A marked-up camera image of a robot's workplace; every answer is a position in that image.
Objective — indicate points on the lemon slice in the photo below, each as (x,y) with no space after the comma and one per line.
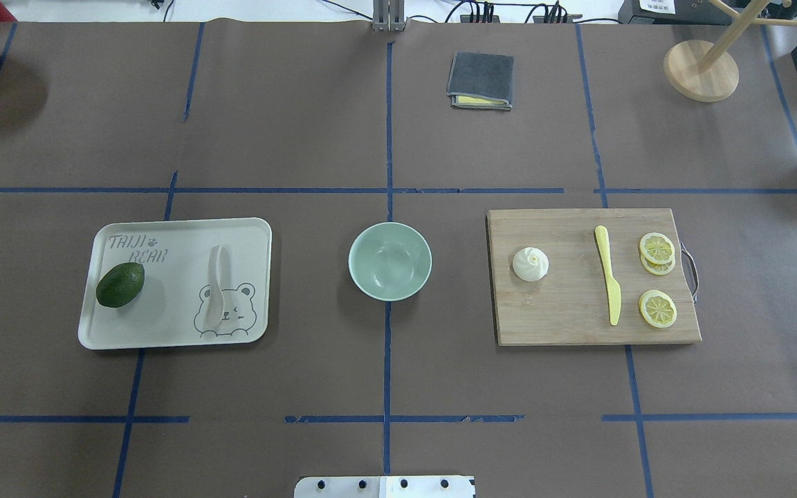
(657,309)
(657,249)

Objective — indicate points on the wooden mug tree stand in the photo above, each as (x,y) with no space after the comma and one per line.
(703,70)

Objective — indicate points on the lower lemon slice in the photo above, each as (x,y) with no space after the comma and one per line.
(657,309)

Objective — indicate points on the lemon slice underneath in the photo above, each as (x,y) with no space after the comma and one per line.
(657,269)

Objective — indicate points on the light green bowl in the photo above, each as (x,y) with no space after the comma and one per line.
(390,261)

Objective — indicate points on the yellow plastic knife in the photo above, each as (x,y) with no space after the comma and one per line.
(613,288)

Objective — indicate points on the bamboo cutting board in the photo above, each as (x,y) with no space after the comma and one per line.
(569,304)

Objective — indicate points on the black power strip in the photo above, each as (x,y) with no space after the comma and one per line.
(500,17)

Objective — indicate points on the white bear serving tray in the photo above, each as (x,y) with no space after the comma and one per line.
(170,310)

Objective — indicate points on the white ceramic spoon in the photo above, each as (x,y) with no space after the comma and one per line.
(216,305)

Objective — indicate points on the upper lemon slice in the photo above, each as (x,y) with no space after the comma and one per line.
(657,249)

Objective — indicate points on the grey aluminium post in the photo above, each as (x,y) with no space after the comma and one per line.
(388,16)

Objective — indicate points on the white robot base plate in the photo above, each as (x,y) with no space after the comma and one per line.
(387,486)

